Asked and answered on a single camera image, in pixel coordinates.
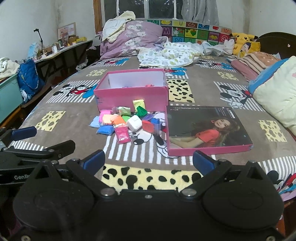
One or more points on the dark wooden headboard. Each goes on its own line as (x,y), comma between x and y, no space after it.
(277,44)

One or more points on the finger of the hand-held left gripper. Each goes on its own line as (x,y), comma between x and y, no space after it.
(57,148)
(24,134)

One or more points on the yellow box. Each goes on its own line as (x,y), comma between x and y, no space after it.
(81,40)

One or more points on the pink folded blanket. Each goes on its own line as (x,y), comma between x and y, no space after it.
(252,64)

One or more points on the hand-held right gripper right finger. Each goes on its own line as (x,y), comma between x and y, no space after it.
(203,162)

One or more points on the yellow plush toy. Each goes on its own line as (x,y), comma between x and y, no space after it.
(242,38)

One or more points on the pink box lid with photo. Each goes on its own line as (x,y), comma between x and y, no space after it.
(208,129)

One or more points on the cartoon printed blanket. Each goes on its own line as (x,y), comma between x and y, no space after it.
(69,129)

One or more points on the window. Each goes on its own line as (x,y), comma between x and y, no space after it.
(138,8)

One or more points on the colourful alphabet foam mat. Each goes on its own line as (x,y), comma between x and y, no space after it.
(196,32)

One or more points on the pile of coloured clay packets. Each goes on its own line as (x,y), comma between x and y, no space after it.
(106,129)

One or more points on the black phone stand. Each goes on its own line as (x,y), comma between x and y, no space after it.
(41,39)

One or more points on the light blue plastic bag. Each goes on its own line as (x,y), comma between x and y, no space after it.
(33,48)

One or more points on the picture board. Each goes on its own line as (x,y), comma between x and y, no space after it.
(67,30)

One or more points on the white plastic clay case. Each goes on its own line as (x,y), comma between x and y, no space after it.
(134,123)

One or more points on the dark desk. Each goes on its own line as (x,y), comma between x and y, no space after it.
(69,47)

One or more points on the grey curtain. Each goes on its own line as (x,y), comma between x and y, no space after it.
(198,9)

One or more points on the pink cardboard box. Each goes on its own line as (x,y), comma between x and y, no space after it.
(120,99)

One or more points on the cream blanket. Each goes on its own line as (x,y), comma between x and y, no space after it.
(115,25)

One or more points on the teal storage bin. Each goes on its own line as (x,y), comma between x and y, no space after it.
(9,97)

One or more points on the white leaf-print blanket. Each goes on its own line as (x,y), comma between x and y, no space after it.
(171,55)

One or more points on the green plastic clay tool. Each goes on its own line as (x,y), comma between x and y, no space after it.
(141,111)

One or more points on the red plastic clay case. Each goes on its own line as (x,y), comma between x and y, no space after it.
(147,127)

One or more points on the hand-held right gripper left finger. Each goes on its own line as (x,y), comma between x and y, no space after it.
(94,161)

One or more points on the brown curtain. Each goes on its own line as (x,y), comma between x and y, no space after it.
(97,14)

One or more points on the purple floral quilt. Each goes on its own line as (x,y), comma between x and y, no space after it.
(138,37)

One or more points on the cream pillow with blue edge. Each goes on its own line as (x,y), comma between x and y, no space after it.
(275,92)

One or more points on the blue plastic clay case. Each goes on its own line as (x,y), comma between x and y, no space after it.
(156,125)

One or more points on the pile of clothes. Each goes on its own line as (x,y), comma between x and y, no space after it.
(7,66)

